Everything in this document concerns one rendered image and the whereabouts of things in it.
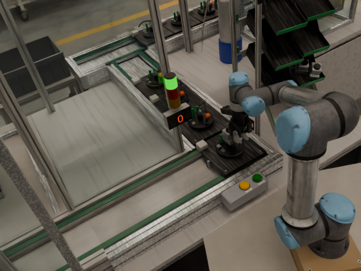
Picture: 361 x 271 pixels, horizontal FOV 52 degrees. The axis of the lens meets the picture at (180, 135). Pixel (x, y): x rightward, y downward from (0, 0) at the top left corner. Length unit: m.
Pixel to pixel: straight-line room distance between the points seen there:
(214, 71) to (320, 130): 1.59
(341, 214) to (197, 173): 0.71
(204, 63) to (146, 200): 1.23
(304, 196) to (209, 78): 1.45
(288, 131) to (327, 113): 0.11
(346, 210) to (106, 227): 0.96
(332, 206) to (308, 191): 0.19
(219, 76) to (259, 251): 1.28
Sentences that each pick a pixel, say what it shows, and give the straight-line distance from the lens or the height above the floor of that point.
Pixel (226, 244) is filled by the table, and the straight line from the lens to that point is 1.59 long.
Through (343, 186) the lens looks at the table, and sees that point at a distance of 1.82.
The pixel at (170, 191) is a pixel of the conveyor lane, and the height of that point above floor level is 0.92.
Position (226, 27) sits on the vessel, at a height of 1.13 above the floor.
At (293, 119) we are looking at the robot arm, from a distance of 0.99.
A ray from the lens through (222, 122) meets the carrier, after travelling 1.93.
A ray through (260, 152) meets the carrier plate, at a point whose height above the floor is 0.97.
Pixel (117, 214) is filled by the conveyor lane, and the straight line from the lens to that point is 1.69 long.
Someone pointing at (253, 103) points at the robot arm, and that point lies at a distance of 1.34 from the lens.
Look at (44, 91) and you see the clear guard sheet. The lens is 1.37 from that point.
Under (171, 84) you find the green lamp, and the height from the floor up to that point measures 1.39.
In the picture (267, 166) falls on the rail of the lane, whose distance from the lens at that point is 1.74.
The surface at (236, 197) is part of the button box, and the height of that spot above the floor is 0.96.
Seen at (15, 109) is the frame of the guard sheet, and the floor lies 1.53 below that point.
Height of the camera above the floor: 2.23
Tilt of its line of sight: 42 degrees down
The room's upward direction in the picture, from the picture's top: 10 degrees counter-clockwise
